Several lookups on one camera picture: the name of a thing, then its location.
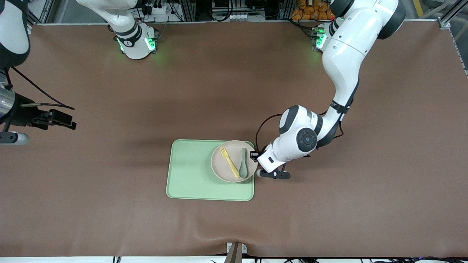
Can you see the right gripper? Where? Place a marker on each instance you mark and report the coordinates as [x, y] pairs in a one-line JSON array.
[[22, 114]]

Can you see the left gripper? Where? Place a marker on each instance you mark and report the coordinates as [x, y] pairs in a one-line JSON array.
[[254, 155]]

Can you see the pale green plastic spoon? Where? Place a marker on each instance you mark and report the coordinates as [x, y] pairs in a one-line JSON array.
[[243, 170]]

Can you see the yellow plastic fork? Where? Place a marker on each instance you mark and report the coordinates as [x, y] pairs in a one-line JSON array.
[[231, 166]]

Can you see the beige round plate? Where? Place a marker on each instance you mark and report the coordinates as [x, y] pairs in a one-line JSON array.
[[221, 166]]

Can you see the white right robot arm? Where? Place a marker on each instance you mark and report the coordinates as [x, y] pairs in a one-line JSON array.
[[135, 47]]

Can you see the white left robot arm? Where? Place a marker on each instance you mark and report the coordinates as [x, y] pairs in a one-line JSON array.
[[343, 54]]

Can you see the light green rectangular tray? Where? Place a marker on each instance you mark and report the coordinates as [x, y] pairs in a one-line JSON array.
[[190, 171]]

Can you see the brown table mat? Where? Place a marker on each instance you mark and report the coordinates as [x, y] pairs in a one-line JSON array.
[[109, 201]]

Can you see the white power strip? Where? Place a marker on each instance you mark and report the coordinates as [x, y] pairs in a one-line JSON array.
[[155, 9]]

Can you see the orange snack packets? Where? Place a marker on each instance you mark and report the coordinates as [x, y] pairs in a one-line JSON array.
[[307, 11]]

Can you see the grey metal mount bracket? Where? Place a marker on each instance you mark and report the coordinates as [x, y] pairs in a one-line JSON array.
[[234, 254]]

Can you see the aluminium frame rail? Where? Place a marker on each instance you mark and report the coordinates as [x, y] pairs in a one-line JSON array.
[[42, 11], [444, 22]]

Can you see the aluminium frame post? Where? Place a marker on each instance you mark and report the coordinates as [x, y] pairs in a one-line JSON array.
[[188, 11], [283, 9]]

